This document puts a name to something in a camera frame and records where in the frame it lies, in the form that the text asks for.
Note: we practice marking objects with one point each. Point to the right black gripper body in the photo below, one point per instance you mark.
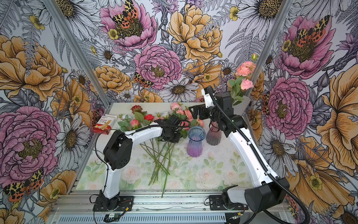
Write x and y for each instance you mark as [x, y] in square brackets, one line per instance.
[205, 113]

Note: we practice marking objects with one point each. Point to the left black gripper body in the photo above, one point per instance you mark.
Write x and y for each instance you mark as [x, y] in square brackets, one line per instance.
[172, 137]

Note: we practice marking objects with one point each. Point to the blue purple glass vase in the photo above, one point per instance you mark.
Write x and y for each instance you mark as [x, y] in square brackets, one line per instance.
[196, 136]

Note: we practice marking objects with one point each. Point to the dark pink glass vase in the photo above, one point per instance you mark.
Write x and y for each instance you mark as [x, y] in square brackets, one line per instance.
[214, 134]

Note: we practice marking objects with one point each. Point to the pink rose stem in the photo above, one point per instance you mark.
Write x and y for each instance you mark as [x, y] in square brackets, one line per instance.
[246, 69]
[237, 88]

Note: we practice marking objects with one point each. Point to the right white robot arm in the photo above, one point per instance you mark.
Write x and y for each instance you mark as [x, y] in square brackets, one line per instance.
[267, 187]

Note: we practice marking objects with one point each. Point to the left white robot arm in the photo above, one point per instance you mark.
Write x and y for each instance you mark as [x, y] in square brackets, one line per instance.
[118, 151]

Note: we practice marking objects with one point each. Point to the red rose stem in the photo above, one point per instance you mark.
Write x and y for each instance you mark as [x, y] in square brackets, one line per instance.
[149, 117]

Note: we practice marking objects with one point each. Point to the pink rose bunch on table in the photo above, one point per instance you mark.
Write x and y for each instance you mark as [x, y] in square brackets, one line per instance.
[161, 151]

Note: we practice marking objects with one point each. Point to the dark red flower stem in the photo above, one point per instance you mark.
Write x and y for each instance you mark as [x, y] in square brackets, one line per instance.
[138, 112]

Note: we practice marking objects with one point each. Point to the silver metal box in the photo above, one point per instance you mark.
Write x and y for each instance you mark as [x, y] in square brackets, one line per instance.
[241, 107]

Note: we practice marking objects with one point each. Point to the green eucalyptus sprig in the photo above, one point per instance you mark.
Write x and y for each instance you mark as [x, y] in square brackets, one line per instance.
[124, 122]

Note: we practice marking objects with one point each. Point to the red white snack box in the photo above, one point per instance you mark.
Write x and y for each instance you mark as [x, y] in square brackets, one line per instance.
[105, 124]

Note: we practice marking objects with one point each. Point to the white vent grille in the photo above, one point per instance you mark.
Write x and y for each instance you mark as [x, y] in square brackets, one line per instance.
[160, 218]

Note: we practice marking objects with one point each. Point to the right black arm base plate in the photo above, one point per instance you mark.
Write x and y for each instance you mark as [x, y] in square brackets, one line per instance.
[222, 203]

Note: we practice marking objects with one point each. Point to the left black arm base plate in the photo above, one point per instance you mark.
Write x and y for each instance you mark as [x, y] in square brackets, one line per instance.
[116, 204]

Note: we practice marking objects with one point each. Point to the aluminium front rail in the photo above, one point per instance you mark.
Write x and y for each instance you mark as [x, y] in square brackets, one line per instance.
[144, 201]

